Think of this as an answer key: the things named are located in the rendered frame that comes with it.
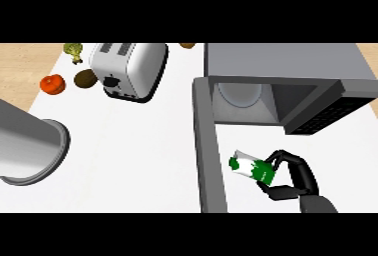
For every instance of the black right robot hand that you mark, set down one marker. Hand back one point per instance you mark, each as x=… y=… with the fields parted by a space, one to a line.
x=302 y=173

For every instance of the green and white milk carton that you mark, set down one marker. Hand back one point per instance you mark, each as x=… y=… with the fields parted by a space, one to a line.
x=252 y=168

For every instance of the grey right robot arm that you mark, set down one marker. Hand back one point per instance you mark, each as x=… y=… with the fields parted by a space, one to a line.
x=318 y=204

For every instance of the grey microwave door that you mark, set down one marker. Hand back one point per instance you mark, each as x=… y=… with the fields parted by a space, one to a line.
x=207 y=146

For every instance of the grey microwave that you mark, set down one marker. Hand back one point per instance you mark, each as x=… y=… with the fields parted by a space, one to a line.
x=296 y=83

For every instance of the brown round fruit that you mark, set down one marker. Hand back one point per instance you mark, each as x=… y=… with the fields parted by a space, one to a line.
x=188 y=45

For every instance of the white toaster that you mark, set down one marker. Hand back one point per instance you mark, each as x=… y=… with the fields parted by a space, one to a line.
x=129 y=70

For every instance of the brown kiwi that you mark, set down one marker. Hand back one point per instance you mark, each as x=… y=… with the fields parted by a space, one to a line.
x=85 y=78

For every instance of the large grey metal pot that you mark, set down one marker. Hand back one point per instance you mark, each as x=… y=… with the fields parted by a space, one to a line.
x=30 y=146

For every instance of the red tomato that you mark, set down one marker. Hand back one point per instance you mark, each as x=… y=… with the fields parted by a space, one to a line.
x=54 y=84

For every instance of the yellow-green pear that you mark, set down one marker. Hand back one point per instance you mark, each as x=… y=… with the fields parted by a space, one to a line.
x=74 y=51

